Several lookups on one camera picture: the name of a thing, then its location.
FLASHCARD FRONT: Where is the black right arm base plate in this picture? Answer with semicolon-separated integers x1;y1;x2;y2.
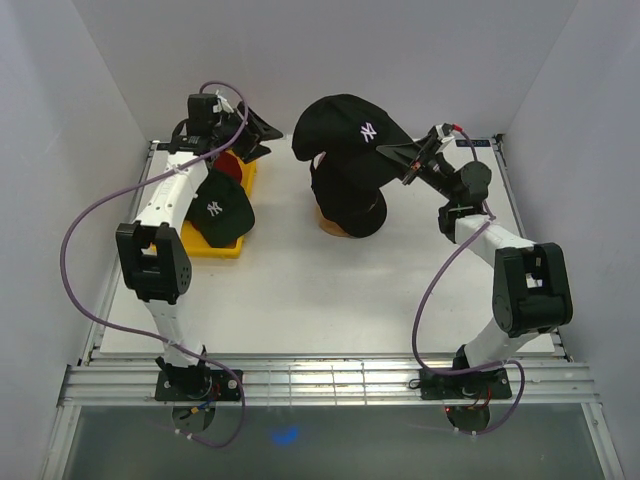
418;368;512;400

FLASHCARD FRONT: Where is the dark green NY cap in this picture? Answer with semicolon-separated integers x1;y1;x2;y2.
186;169;255;248

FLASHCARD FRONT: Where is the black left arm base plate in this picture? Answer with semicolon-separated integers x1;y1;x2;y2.
153;369;243;402

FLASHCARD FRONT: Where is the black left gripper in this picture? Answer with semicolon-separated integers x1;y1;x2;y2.
211;101;283;165

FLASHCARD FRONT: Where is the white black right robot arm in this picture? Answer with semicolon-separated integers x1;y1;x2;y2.
376;124;574;397

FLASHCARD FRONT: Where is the black NY baseball cap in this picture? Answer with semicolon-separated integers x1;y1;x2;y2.
292;94;412;161

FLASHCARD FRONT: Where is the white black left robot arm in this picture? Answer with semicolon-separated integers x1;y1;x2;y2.
115;91;283;400

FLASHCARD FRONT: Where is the aluminium table frame rail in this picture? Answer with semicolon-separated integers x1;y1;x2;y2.
58;357;600;407

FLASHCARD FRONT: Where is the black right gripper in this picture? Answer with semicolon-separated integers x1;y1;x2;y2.
373;134;458;204

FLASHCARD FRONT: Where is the yellow plastic bin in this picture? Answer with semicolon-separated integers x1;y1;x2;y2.
181;152;256;259

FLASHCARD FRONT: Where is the black cap gold logo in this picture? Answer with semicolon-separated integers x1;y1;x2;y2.
309;153;387;239

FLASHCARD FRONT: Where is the red baseball cap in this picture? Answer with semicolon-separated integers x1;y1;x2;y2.
212;152;243;183

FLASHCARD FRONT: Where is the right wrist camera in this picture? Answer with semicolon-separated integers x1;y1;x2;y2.
434;123;463;146

